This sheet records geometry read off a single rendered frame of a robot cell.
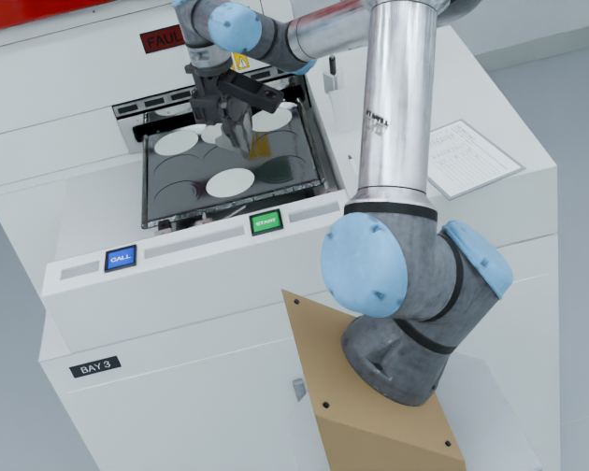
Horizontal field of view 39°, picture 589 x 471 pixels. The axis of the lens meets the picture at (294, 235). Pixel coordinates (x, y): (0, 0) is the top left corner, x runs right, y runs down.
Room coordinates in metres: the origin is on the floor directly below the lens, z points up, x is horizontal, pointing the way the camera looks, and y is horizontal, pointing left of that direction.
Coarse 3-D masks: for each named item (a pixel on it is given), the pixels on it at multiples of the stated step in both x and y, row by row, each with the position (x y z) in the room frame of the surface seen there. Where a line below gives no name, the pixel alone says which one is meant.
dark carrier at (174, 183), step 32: (192, 128) 1.69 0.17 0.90; (288, 128) 1.58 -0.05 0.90; (160, 160) 1.58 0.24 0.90; (192, 160) 1.55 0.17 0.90; (224, 160) 1.51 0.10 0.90; (256, 160) 1.48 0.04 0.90; (288, 160) 1.45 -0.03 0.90; (160, 192) 1.45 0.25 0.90; (192, 192) 1.42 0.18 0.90; (256, 192) 1.36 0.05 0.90
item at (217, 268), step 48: (336, 192) 1.21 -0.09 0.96; (144, 240) 1.21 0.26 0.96; (192, 240) 1.18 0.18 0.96; (240, 240) 1.14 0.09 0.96; (288, 240) 1.12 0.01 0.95; (48, 288) 1.14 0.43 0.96; (96, 288) 1.12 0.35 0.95; (144, 288) 1.12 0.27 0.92; (192, 288) 1.12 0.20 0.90; (240, 288) 1.12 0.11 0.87; (288, 288) 1.12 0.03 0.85; (96, 336) 1.12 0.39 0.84
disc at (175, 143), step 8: (168, 136) 1.68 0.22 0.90; (176, 136) 1.67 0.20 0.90; (184, 136) 1.66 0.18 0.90; (192, 136) 1.65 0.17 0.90; (160, 144) 1.65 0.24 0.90; (168, 144) 1.64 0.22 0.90; (176, 144) 1.63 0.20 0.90; (184, 144) 1.62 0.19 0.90; (192, 144) 1.61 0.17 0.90; (160, 152) 1.61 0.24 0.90; (168, 152) 1.60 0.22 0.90; (176, 152) 1.60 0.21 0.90
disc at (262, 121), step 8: (264, 112) 1.67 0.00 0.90; (280, 112) 1.65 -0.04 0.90; (288, 112) 1.65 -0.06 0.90; (256, 120) 1.65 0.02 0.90; (264, 120) 1.64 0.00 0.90; (272, 120) 1.63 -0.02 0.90; (280, 120) 1.62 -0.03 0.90; (288, 120) 1.61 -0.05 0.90; (256, 128) 1.61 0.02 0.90; (264, 128) 1.60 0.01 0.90; (272, 128) 1.59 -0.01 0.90
